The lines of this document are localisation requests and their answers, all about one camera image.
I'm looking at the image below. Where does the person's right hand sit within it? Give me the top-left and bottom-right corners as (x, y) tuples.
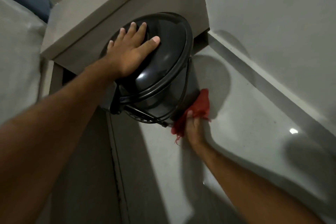
(185, 111), (211, 149)

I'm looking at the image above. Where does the person's left hand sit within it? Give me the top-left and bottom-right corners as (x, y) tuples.
(103, 22), (161, 79)

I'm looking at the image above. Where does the red cleaning cloth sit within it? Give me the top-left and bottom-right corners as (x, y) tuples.
(171, 89), (212, 145)

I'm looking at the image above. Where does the black lidded trash bin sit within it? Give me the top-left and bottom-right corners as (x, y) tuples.
(100, 12), (202, 129)

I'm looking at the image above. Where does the person's right forearm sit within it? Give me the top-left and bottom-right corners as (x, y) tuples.
(192, 142), (327, 224)

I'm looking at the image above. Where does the person's left forearm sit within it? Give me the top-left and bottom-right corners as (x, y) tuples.
(0, 58), (124, 224)

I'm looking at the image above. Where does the beige bedside cabinet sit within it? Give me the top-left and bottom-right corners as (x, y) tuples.
(39, 0), (210, 224)

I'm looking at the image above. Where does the white bed sheet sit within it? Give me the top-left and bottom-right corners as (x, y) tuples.
(0, 0), (48, 126)

